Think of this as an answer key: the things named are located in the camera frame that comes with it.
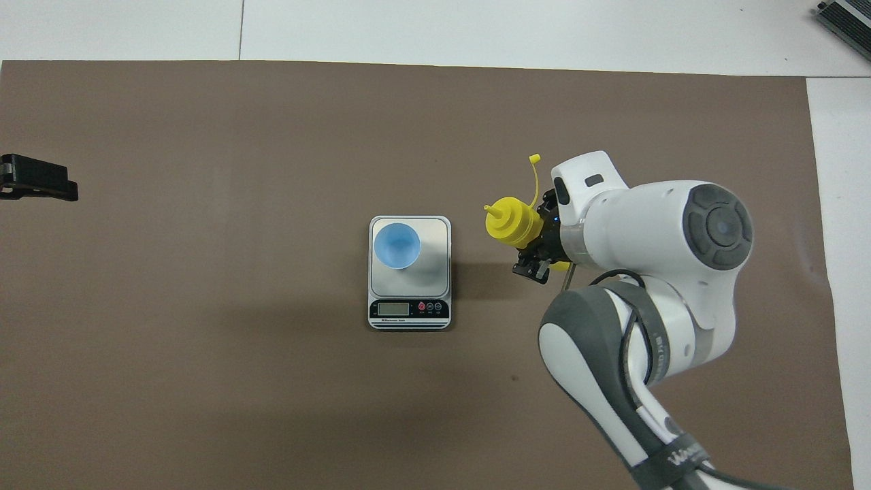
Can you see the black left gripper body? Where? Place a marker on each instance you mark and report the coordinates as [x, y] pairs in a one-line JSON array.
[[5, 178]]

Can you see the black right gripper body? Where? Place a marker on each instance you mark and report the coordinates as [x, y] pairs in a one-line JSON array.
[[552, 245]]

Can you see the yellow squeeze bottle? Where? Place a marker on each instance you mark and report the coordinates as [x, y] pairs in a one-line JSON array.
[[514, 221]]

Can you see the silver digital kitchen scale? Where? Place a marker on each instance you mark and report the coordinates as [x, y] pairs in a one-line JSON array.
[[432, 272]]

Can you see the brown table mat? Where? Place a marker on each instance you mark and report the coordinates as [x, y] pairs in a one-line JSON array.
[[204, 136]]

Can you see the grey ribbed metal device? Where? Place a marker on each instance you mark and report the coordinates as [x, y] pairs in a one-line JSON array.
[[850, 24]]

